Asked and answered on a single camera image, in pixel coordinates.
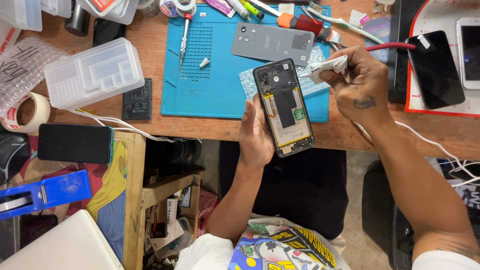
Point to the clear bubble wrap piece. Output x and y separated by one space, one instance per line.
308 88

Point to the blue silicone repair mat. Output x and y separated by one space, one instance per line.
217 93

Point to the orange and red utility knife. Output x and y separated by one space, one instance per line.
307 24

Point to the black computer mouse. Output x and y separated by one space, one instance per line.
13 157

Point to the red-capped precision screwdriver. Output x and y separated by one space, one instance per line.
184 37

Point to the black phone battery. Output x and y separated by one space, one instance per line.
137 99

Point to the person's right hand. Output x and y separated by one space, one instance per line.
365 90

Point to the grey phone back cover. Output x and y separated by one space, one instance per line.
270 43

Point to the beige masking tape roll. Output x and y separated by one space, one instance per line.
44 112

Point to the bubble wrap bag with writing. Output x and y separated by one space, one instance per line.
22 71

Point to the person's printed shirt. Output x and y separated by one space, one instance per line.
285 251

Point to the blue tape dispenser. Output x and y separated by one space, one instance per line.
56 191

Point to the clear plastic organizer box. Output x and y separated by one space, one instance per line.
93 75

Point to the clear plastic tray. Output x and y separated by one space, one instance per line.
112 11

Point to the person's left hand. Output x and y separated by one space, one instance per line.
255 142

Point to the white toothbrush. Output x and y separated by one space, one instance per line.
345 23

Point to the black smartphone with blue edge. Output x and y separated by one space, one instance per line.
75 143

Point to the black cylinder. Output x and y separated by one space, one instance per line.
78 18

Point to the person's black shorts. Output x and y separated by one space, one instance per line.
300 187

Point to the plain black smartphone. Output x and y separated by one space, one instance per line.
108 33

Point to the colourful printed mouse pad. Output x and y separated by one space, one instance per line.
108 187

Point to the clear plastic container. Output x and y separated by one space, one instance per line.
18 13

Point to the white glue tube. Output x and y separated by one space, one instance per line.
323 68

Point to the white laptop lid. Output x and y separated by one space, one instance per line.
67 247

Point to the black smartphone with white sticker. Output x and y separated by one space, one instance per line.
435 71

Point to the black bag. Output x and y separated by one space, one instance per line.
378 210

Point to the small white nozzle cap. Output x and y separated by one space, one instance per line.
204 62

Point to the wooden side shelf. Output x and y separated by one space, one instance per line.
135 187

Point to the black flat device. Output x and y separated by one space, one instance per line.
397 37

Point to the translucent plastic pouch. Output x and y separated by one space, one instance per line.
377 30

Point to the red-edged white mat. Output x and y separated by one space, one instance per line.
442 15

